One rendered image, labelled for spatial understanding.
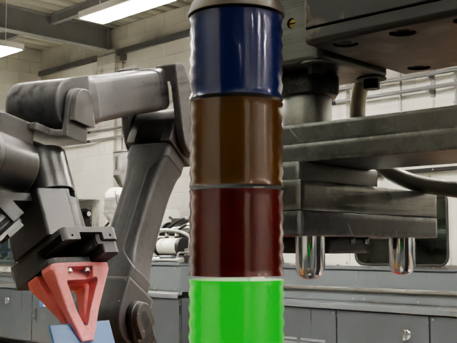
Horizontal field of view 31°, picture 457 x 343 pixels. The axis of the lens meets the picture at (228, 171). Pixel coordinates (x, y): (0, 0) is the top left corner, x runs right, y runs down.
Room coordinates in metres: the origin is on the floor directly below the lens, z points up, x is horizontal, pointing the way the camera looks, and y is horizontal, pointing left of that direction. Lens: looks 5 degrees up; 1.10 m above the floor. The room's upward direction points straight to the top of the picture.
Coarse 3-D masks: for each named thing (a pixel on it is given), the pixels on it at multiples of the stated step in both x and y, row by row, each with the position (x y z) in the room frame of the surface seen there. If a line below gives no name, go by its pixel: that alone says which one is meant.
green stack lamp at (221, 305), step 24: (192, 288) 0.32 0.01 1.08; (216, 288) 0.31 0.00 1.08; (240, 288) 0.31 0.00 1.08; (264, 288) 0.32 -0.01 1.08; (192, 312) 0.32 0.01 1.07; (216, 312) 0.31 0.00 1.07; (240, 312) 0.31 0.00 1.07; (264, 312) 0.32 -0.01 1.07; (192, 336) 0.32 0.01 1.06; (216, 336) 0.31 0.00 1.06; (240, 336) 0.31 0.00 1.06; (264, 336) 0.32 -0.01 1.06
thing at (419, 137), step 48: (288, 96) 0.61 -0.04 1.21; (336, 96) 0.61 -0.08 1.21; (288, 144) 0.58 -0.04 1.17; (336, 144) 0.55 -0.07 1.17; (384, 144) 0.53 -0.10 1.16; (432, 144) 0.50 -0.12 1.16; (288, 192) 0.53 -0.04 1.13; (336, 192) 0.56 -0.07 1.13; (384, 192) 0.60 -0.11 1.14; (288, 240) 0.61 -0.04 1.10; (336, 240) 0.60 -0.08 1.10
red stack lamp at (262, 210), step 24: (192, 192) 0.32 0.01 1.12; (216, 192) 0.31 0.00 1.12; (240, 192) 0.31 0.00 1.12; (264, 192) 0.32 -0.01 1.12; (192, 216) 0.32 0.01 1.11; (216, 216) 0.31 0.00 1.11; (240, 216) 0.31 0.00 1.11; (264, 216) 0.32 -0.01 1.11; (192, 240) 0.32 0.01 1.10; (216, 240) 0.31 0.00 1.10; (240, 240) 0.31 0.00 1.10; (264, 240) 0.32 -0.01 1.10; (192, 264) 0.32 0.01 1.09; (216, 264) 0.31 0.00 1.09; (240, 264) 0.31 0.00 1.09; (264, 264) 0.32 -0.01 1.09
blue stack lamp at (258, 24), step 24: (192, 24) 0.33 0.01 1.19; (216, 24) 0.31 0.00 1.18; (240, 24) 0.31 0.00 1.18; (264, 24) 0.32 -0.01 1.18; (192, 48) 0.33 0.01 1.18; (216, 48) 0.31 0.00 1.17; (240, 48) 0.31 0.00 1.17; (264, 48) 0.32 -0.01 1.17; (192, 72) 0.32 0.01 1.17; (216, 72) 0.31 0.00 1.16; (240, 72) 0.31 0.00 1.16; (264, 72) 0.32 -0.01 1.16; (192, 96) 0.32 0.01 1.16; (216, 96) 0.32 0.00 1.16; (264, 96) 0.32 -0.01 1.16
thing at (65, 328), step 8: (48, 328) 0.79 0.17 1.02; (56, 328) 0.80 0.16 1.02; (64, 328) 0.80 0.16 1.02; (96, 328) 0.83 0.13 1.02; (104, 328) 0.83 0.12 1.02; (56, 336) 0.79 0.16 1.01; (64, 336) 0.80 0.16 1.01; (72, 336) 0.80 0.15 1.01; (96, 336) 0.82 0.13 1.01; (104, 336) 0.83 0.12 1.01; (112, 336) 0.84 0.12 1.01
